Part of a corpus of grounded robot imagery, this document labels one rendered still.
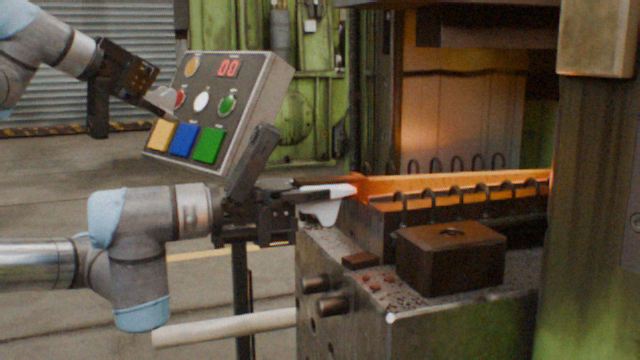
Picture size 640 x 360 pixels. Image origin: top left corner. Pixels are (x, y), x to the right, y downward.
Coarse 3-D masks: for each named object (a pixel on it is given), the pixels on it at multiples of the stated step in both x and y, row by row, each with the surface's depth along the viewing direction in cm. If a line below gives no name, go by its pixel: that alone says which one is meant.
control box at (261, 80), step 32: (224, 64) 126; (256, 64) 119; (288, 64) 121; (192, 96) 131; (224, 96) 122; (256, 96) 117; (224, 128) 118; (160, 160) 137; (192, 160) 122; (224, 160) 114
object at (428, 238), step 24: (408, 240) 71; (432, 240) 70; (456, 240) 70; (480, 240) 70; (504, 240) 71; (408, 264) 72; (432, 264) 68; (456, 264) 69; (480, 264) 70; (504, 264) 72; (432, 288) 68; (456, 288) 70
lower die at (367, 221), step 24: (408, 192) 84; (456, 192) 87; (480, 192) 88; (504, 192) 88; (528, 192) 88; (360, 216) 86; (384, 216) 78; (408, 216) 79; (456, 216) 82; (480, 216) 83; (504, 216) 85; (360, 240) 86; (384, 240) 79; (528, 240) 88
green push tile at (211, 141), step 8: (208, 128) 121; (208, 136) 120; (216, 136) 118; (224, 136) 117; (200, 144) 120; (208, 144) 119; (216, 144) 117; (200, 152) 119; (208, 152) 118; (216, 152) 116; (200, 160) 119; (208, 160) 117
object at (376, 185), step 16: (320, 176) 83; (336, 176) 83; (352, 176) 84; (384, 176) 86; (400, 176) 87; (416, 176) 87; (432, 176) 87; (448, 176) 88; (464, 176) 88; (480, 176) 89; (496, 176) 90; (512, 176) 91; (528, 176) 92; (544, 176) 94; (368, 192) 83; (384, 192) 84
